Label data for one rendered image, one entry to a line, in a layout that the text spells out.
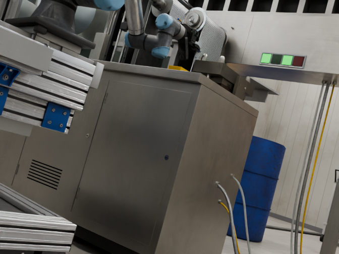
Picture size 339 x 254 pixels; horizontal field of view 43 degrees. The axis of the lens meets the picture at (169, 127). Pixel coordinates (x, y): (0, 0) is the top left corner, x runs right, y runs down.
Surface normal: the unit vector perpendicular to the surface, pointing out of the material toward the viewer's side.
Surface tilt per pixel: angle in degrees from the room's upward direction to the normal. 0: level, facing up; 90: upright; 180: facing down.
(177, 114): 90
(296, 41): 90
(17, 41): 90
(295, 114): 90
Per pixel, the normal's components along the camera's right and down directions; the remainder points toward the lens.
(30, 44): 0.69, 0.14
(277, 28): -0.54, -0.22
